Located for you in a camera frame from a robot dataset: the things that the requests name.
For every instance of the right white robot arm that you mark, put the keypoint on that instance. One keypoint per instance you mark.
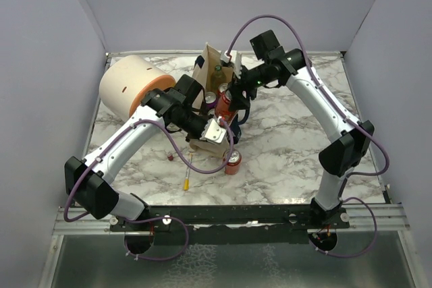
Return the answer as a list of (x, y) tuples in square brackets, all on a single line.
[(349, 138)]

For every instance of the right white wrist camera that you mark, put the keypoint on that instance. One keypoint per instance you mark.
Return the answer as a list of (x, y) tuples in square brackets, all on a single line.
[(232, 60)]

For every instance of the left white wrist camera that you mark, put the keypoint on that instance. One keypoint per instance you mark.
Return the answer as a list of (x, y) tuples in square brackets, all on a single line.
[(215, 132)]

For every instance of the yellow white marker pen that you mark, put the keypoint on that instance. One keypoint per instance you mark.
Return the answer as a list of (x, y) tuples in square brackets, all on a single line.
[(187, 173)]

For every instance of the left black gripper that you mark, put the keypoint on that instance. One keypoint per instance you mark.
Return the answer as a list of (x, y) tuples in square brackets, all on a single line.
[(198, 136)]

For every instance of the red soda can front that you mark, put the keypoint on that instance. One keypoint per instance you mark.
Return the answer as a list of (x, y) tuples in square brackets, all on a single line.
[(234, 162)]

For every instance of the red soda can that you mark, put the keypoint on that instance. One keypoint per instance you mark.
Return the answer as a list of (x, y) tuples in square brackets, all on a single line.
[(234, 162), (223, 107)]

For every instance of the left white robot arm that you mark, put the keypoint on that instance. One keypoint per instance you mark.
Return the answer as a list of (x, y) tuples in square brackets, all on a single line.
[(88, 180)]

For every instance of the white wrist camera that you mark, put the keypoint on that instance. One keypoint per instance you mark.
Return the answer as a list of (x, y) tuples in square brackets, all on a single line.
[(215, 132), (232, 60)]

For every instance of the clear glass bottle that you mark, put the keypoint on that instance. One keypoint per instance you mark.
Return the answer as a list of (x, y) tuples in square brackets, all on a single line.
[(217, 78)]

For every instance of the cream canvas tote bag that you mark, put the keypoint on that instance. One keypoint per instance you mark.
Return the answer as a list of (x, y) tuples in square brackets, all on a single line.
[(203, 68)]

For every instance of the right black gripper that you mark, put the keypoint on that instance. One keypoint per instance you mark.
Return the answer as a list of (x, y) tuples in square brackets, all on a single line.
[(236, 88)]

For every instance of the purple soda can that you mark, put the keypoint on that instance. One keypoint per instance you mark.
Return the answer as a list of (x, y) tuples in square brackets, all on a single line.
[(210, 100)]

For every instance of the red cola can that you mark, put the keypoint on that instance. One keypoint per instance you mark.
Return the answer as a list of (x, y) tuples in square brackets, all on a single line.
[(222, 88)]

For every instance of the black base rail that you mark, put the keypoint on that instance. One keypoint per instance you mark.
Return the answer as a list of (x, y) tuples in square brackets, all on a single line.
[(232, 224)]

